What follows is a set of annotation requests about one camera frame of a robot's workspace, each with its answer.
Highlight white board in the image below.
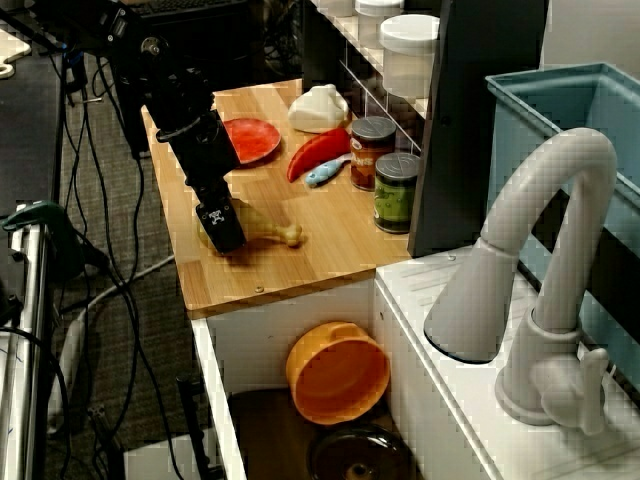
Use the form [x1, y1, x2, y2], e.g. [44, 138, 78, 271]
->
[0, 27, 32, 81]

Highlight clear jar white lid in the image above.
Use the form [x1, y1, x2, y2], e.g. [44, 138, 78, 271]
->
[354, 0, 405, 32]
[378, 13, 441, 100]

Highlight red toy pepper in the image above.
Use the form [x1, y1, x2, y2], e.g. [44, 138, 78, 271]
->
[286, 127, 351, 182]

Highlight grey floor cable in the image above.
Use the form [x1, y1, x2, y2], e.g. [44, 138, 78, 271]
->
[54, 254, 176, 321]

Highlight beige hutch shelf board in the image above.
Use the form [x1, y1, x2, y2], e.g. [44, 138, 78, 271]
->
[312, 0, 431, 121]

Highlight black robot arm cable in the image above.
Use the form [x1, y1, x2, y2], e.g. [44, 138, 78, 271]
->
[155, 117, 206, 142]

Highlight light blue toy fish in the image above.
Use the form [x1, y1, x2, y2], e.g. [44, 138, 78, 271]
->
[304, 153, 354, 189]

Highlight grey toy faucet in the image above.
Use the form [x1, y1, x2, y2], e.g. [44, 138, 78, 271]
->
[423, 127, 619, 436]

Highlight dark green tool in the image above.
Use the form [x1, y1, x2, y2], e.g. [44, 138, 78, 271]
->
[2, 199, 84, 281]

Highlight brown toy beans can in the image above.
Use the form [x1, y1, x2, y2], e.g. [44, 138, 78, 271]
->
[349, 115, 398, 192]

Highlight red plate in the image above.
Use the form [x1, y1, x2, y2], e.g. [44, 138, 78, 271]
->
[222, 117, 282, 165]

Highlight blue plastic bin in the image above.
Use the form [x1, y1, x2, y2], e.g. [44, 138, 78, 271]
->
[484, 62, 640, 396]

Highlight green toy peas can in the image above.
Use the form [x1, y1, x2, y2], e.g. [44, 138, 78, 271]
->
[373, 152, 422, 235]

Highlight orange toy pot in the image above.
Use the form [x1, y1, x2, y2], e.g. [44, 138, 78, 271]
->
[285, 322, 391, 427]

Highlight black keyboard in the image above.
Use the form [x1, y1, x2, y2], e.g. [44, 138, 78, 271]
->
[132, 0, 261, 31]

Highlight silver metal rail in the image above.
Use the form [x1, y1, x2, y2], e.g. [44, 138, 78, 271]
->
[7, 204, 51, 480]

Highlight white toy sink unit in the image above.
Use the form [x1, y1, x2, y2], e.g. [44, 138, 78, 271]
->
[192, 244, 640, 480]

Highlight black floor cable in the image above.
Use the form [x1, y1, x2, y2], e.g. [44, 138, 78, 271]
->
[59, 54, 126, 291]
[127, 149, 186, 480]

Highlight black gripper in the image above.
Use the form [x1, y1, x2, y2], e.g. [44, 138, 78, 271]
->
[155, 110, 246, 255]

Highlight dark grey hutch side panel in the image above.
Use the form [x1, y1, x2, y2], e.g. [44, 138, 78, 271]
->
[407, 0, 551, 259]

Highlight yellow toy chicken drumstick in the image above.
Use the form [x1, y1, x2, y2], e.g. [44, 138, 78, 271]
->
[197, 197, 305, 250]

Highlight dark tiled backsplash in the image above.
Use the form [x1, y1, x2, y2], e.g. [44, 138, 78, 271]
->
[302, 29, 426, 156]

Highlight black desk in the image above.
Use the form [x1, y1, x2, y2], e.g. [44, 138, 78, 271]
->
[0, 49, 64, 206]

